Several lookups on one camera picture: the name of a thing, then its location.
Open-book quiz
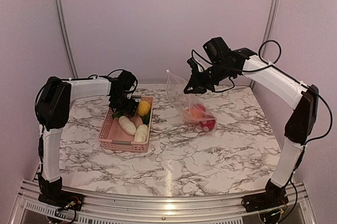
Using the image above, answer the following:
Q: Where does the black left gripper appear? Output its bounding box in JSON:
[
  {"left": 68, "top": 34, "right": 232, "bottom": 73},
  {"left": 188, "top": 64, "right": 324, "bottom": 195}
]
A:
[{"left": 108, "top": 92, "right": 138, "bottom": 115}]

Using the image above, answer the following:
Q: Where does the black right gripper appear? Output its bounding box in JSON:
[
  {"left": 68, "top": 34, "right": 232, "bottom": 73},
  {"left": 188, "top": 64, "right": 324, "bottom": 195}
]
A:
[{"left": 184, "top": 61, "right": 235, "bottom": 93}]

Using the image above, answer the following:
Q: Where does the white toy vegetable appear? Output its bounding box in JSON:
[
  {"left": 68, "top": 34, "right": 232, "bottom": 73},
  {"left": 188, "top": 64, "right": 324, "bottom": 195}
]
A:
[
  {"left": 134, "top": 124, "right": 148, "bottom": 142},
  {"left": 118, "top": 116, "right": 136, "bottom": 135}
]

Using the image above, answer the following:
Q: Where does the orange toy orange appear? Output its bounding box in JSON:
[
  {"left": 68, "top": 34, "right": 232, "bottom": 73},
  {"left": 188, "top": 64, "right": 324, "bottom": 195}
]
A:
[{"left": 188, "top": 107, "right": 204, "bottom": 120}]

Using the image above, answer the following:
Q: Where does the clear pink zip top bag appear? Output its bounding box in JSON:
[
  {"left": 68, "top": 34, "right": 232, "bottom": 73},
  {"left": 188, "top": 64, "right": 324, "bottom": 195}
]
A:
[{"left": 166, "top": 70, "right": 216, "bottom": 131}]

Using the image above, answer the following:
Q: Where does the pink perforated plastic basket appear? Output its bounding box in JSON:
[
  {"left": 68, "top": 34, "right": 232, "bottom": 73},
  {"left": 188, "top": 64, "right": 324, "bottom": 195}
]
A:
[{"left": 98, "top": 96, "right": 154, "bottom": 152}]

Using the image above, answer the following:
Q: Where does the red toy apple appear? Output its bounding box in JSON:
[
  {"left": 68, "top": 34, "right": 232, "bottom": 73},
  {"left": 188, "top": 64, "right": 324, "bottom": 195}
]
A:
[
  {"left": 200, "top": 118, "right": 216, "bottom": 132},
  {"left": 194, "top": 104, "right": 206, "bottom": 113}
]

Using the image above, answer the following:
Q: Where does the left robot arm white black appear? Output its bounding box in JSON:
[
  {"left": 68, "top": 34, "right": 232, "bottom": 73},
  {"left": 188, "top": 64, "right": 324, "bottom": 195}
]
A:
[{"left": 34, "top": 69, "right": 138, "bottom": 206}]

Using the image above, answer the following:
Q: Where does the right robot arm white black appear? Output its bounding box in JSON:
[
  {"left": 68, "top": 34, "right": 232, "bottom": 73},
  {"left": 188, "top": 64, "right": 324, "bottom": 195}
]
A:
[{"left": 184, "top": 37, "right": 318, "bottom": 207}]

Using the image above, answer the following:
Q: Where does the yellow toy lemon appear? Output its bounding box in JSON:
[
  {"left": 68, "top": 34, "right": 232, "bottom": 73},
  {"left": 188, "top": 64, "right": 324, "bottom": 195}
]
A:
[{"left": 137, "top": 100, "right": 152, "bottom": 116}]

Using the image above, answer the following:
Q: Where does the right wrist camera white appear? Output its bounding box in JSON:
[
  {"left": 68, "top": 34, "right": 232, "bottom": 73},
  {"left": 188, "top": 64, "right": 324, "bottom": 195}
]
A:
[{"left": 187, "top": 49, "right": 207, "bottom": 76}]

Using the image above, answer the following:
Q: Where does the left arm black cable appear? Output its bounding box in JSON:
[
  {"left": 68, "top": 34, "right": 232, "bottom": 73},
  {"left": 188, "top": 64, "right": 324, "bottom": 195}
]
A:
[{"left": 34, "top": 69, "right": 139, "bottom": 130}]

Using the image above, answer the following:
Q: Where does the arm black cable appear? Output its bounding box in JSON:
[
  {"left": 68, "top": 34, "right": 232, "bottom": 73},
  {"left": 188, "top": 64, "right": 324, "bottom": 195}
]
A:
[
  {"left": 213, "top": 40, "right": 333, "bottom": 140},
  {"left": 34, "top": 69, "right": 139, "bottom": 130}
]

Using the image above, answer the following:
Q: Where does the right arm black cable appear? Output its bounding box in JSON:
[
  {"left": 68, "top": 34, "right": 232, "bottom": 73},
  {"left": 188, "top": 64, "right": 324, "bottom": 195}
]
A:
[{"left": 213, "top": 40, "right": 333, "bottom": 140}]

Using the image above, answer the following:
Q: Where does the aluminium front rail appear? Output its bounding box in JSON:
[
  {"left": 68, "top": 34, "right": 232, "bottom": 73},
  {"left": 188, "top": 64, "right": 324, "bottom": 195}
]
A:
[{"left": 10, "top": 179, "right": 316, "bottom": 224}]

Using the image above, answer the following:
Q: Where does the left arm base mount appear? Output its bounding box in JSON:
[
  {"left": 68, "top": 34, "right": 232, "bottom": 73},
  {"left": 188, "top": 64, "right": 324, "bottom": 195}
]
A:
[{"left": 38, "top": 177, "right": 84, "bottom": 211}]

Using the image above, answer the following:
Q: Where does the left aluminium frame post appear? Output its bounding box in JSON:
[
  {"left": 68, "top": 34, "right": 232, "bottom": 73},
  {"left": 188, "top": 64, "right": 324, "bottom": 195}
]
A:
[{"left": 54, "top": 0, "right": 78, "bottom": 78}]

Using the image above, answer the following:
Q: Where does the aluminium frame post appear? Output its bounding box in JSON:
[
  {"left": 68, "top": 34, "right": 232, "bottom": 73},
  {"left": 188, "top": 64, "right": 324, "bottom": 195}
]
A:
[
  {"left": 54, "top": 0, "right": 78, "bottom": 78},
  {"left": 249, "top": 0, "right": 284, "bottom": 89}
]

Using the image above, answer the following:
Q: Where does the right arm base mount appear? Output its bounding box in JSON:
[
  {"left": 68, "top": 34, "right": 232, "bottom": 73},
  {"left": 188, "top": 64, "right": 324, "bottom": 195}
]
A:
[{"left": 241, "top": 179, "right": 289, "bottom": 212}]

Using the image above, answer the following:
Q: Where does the right aluminium frame post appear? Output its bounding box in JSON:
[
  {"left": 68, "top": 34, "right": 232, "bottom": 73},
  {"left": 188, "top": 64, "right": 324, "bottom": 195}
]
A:
[{"left": 249, "top": 0, "right": 284, "bottom": 89}]

